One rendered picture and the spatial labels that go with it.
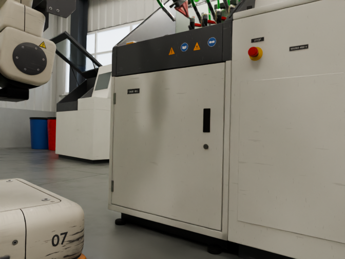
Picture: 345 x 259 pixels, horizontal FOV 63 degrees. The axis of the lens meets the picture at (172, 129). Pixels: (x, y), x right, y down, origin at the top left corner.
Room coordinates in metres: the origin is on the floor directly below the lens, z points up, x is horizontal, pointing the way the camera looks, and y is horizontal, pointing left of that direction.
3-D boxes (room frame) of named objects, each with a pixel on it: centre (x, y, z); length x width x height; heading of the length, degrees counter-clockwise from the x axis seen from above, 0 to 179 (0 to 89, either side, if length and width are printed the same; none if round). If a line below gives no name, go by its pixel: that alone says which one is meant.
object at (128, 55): (1.33, 0.04, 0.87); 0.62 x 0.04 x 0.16; 54
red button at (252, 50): (1.04, -0.30, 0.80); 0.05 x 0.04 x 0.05; 54
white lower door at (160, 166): (1.32, 0.06, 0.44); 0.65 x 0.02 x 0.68; 54
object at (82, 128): (4.71, 1.39, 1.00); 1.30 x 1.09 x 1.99; 45
